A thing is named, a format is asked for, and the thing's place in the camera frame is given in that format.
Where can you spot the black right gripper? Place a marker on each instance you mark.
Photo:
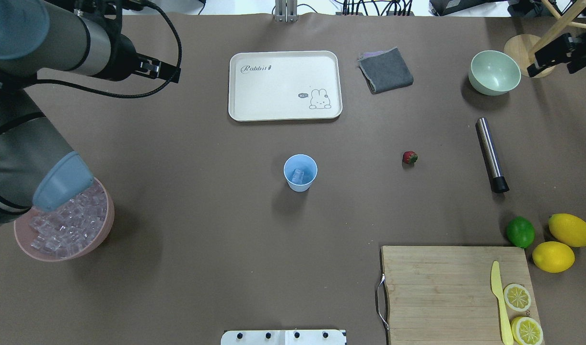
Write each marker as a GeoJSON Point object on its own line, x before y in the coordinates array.
{"type": "Point", "coordinates": [551, 58]}

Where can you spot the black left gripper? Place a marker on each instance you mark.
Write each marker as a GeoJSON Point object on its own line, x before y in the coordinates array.
{"type": "Point", "coordinates": [122, 58]}

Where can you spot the red strawberry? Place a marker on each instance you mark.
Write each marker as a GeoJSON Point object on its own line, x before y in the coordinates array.
{"type": "Point", "coordinates": [409, 157]}

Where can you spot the clear ice cube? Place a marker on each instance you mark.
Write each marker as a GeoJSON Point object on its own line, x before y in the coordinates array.
{"type": "Point", "coordinates": [297, 177]}

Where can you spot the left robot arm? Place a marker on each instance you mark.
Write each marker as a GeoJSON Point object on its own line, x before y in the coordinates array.
{"type": "Point", "coordinates": [38, 167]}

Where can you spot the clear ice cubes pile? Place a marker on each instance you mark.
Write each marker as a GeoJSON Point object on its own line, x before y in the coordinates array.
{"type": "Point", "coordinates": [72, 227]}

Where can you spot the light blue plastic cup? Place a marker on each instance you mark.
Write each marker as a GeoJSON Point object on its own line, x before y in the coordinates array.
{"type": "Point", "coordinates": [304, 162]}

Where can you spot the wooden glass stand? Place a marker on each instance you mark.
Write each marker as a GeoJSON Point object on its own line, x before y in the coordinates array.
{"type": "Point", "coordinates": [522, 47]}

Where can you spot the mint green bowl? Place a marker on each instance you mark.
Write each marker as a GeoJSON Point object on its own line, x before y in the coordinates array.
{"type": "Point", "coordinates": [493, 73]}

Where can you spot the cream rabbit tray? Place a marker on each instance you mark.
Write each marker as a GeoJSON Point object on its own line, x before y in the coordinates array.
{"type": "Point", "coordinates": [274, 86]}

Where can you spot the steel muddler black tip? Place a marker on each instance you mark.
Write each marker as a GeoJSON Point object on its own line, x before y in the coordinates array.
{"type": "Point", "coordinates": [491, 159]}

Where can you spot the yellow lemon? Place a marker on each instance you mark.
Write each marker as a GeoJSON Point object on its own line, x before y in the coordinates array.
{"type": "Point", "coordinates": [553, 257]}
{"type": "Point", "coordinates": [568, 229]}

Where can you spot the green lime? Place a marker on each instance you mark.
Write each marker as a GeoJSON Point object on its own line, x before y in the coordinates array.
{"type": "Point", "coordinates": [520, 232]}

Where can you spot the grey folded cloth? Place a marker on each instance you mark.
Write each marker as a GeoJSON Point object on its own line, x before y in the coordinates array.
{"type": "Point", "coordinates": [385, 70]}

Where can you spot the pink bowl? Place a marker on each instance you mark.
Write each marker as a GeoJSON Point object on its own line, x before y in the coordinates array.
{"type": "Point", "coordinates": [23, 234]}

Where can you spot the lemon half slice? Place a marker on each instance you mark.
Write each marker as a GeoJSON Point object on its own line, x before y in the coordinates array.
{"type": "Point", "coordinates": [517, 297]}
{"type": "Point", "coordinates": [527, 331]}

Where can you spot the wooden cutting board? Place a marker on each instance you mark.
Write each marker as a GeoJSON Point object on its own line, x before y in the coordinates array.
{"type": "Point", "coordinates": [441, 294]}

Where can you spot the yellow plastic knife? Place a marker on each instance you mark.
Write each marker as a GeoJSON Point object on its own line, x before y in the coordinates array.
{"type": "Point", "coordinates": [496, 289]}

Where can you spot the aluminium frame post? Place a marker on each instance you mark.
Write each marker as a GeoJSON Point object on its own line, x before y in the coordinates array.
{"type": "Point", "coordinates": [286, 11]}

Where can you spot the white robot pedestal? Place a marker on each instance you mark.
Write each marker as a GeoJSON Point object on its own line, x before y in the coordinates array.
{"type": "Point", "coordinates": [285, 337]}

